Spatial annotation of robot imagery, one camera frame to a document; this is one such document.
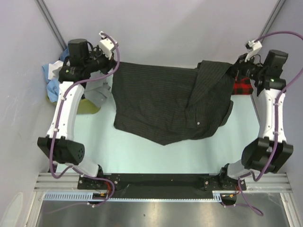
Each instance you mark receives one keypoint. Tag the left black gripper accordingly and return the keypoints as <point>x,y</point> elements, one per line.
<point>108,63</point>

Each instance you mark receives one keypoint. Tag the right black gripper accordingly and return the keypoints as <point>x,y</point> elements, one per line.
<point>238,68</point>

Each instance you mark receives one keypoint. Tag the dark pinstriped long sleeve shirt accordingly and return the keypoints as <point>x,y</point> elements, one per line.
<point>170,104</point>

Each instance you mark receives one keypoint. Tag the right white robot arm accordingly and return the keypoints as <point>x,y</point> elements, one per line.
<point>270,150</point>

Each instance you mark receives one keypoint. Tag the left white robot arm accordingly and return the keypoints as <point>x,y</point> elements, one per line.
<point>83,60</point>

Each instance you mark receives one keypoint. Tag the red black plaid folded shirt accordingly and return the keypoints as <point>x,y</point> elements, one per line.
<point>242,87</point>

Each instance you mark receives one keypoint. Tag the grey shirt in basket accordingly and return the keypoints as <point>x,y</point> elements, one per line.
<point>97,92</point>

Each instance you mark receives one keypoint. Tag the blue checked shirt in basket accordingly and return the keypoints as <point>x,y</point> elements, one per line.
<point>64,54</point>

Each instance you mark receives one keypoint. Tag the white shirt in basket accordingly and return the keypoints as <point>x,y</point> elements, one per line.
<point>53,69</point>

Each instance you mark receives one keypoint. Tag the green laundry basket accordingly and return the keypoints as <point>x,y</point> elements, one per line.
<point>84,107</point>

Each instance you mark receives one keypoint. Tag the light blue shirt in basket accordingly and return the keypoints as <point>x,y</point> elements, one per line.
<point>52,86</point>

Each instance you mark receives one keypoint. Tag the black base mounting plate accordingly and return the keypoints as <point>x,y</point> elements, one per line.
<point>162,186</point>

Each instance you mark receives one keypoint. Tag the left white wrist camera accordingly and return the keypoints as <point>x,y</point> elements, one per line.
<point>107,46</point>

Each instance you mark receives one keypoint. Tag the right aluminium corner post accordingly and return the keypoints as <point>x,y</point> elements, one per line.
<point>275,12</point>

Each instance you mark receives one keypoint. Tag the aluminium corner post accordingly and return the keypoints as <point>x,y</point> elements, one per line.
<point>51,23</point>
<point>275,12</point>

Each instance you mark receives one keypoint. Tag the left aluminium corner post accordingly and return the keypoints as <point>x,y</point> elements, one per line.
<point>51,23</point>

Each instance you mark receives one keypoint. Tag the aluminium frame rail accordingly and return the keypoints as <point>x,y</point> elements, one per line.
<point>269,183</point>

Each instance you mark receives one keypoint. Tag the white slotted cable duct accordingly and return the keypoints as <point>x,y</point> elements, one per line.
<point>78,195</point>

